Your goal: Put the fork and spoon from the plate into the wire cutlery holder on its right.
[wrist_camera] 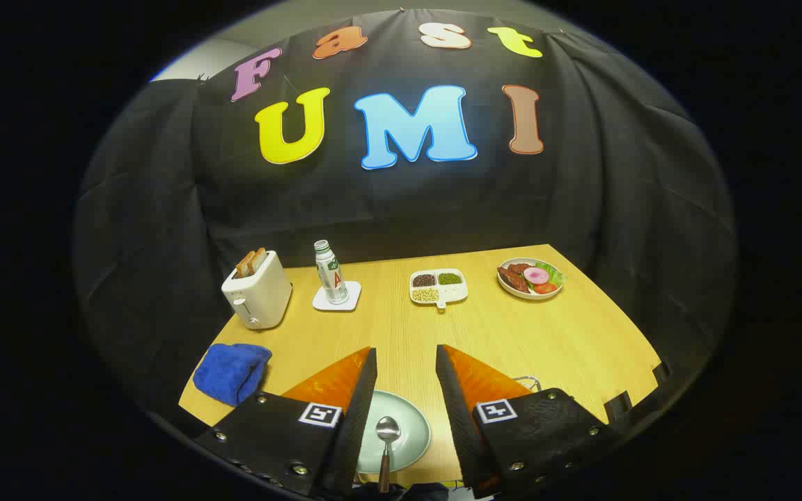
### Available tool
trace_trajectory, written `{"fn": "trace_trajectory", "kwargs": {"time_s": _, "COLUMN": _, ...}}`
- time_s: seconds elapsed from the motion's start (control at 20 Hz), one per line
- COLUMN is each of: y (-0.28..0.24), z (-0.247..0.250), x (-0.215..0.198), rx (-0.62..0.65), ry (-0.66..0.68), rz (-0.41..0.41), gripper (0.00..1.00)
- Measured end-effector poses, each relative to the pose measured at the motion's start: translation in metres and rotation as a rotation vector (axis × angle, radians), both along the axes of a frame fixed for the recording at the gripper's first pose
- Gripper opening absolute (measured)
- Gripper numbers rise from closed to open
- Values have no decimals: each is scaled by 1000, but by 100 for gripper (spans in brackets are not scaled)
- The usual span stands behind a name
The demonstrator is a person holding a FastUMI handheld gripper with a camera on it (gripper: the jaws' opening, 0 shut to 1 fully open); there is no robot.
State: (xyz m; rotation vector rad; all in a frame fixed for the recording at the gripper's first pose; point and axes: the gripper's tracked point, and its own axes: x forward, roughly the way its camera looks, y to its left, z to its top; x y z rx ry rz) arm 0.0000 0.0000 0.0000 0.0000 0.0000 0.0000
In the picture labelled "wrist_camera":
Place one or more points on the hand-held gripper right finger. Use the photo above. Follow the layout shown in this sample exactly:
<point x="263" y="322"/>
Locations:
<point x="453" y="417"/>

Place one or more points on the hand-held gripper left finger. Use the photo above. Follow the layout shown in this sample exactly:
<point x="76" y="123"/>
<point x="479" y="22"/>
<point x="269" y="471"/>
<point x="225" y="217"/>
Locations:
<point x="363" y="417"/>

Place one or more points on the pale green plate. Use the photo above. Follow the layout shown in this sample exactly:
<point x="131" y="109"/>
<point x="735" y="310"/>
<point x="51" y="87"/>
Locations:
<point x="409" y="431"/>

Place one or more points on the white square coaster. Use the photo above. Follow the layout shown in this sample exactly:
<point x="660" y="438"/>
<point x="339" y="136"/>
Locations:
<point x="353" y="296"/>

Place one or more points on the white divided dish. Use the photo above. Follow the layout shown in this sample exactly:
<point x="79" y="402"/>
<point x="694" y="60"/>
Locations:
<point x="454" y="293"/>

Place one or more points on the pile of yellow beans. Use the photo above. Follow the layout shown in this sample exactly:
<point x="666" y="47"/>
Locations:
<point x="425" y="295"/>

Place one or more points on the pile of green beans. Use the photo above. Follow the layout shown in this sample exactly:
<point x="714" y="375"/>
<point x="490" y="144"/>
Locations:
<point x="450" y="278"/>

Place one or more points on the blue towel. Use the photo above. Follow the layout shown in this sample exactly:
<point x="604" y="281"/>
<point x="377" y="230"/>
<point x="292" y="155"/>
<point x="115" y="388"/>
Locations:
<point x="230" y="372"/>

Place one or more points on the white round food plate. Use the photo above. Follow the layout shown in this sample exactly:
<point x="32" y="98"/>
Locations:
<point x="512" y="291"/>

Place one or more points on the pile of dark red beans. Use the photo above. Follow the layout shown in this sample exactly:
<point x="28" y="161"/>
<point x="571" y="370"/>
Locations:
<point x="424" y="280"/>

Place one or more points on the clear plastic drink bottle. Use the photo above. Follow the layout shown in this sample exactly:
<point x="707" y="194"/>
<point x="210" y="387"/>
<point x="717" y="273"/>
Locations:
<point x="331" y="275"/>

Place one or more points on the brown meat slices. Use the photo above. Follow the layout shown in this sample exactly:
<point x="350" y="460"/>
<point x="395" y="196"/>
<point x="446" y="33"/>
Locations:
<point x="512" y="276"/>

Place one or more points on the red tomato slice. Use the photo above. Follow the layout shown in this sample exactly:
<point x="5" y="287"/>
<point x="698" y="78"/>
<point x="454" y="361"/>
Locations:
<point x="546" y="288"/>

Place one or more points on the cream toaster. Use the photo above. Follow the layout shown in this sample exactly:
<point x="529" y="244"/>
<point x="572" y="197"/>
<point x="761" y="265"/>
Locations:
<point x="262" y="292"/>

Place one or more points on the black table clamp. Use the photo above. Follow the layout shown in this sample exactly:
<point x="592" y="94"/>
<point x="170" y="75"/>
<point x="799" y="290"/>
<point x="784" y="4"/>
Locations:
<point x="661" y="371"/>
<point x="617" y="407"/>

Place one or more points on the pink ham slice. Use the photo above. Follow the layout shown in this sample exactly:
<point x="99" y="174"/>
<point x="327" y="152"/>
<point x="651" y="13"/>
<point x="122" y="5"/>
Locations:
<point x="536" y="275"/>

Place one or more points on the green lettuce leaf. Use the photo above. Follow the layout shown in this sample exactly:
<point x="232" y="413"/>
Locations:
<point x="554" y="273"/>

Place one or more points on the toasted bread slice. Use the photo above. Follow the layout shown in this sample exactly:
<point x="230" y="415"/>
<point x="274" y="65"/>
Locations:
<point x="260" y="259"/>
<point x="244" y="266"/>

